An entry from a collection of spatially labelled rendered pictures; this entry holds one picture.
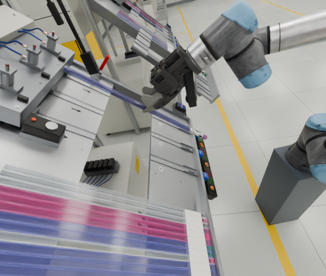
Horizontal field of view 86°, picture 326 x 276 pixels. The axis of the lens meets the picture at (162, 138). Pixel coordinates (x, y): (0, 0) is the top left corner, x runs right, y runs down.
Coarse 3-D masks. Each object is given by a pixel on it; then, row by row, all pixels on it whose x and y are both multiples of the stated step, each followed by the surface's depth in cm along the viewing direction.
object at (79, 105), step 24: (48, 96) 50; (72, 96) 55; (96, 96) 61; (72, 120) 50; (96, 120) 54; (0, 144) 36; (24, 144) 39; (72, 144) 45; (0, 168) 34; (48, 168) 38; (72, 168) 41
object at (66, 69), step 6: (66, 66) 47; (72, 72) 47; (78, 72) 48; (84, 78) 48; (90, 78) 49; (96, 84) 50; (102, 84) 51; (108, 90) 51; (114, 90) 52; (120, 96) 53; (126, 96) 54; (132, 102) 54; (138, 102) 55; (144, 108) 56; (156, 114) 58; (162, 114) 59; (168, 120) 60; (174, 120) 61; (180, 126) 62; (186, 126) 63; (204, 138) 66
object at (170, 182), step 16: (160, 112) 77; (160, 128) 70; (176, 128) 76; (160, 144) 64; (176, 144) 69; (160, 160) 59; (176, 160) 63; (192, 160) 68; (160, 176) 54; (176, 176) 58; (192, 176) 62; (160, 192) 50; (176, 192) 54; (192, 192) 58; (192, 208) 53
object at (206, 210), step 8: (192, 128) 79; (192, 136) 76; (192, 144) 74; (200, 168) 64; (200, 176) 62; (200, 184) 60; (200, 192) 59; (208, 208) 54; (208, 216) 52; (208, 224) 51; (216, 248) 46; (216, 256) 45; (216, 264) 44; (216, 272) 43
